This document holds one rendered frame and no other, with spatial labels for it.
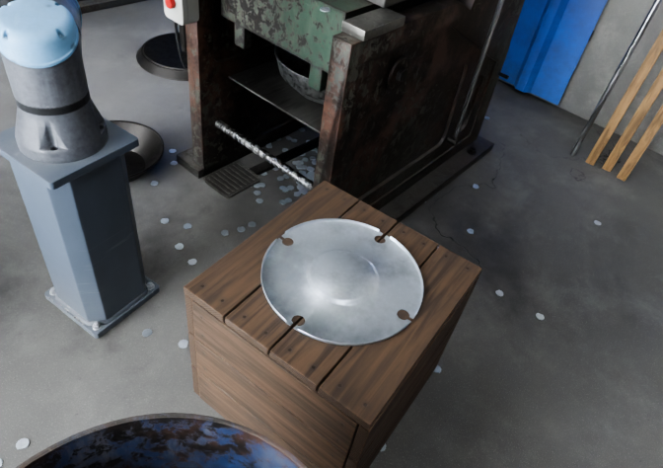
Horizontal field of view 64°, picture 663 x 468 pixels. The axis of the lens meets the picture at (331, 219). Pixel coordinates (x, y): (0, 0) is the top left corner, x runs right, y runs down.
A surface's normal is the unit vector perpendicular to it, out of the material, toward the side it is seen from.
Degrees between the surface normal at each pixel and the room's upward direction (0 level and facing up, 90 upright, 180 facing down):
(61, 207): 90
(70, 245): 90
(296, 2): 90
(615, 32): 90
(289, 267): 0
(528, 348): 0
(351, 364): 0
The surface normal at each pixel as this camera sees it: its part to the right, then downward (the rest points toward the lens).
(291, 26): -0.65, 0.45
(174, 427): 0.02, 0.65
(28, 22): 0.17, -0.64
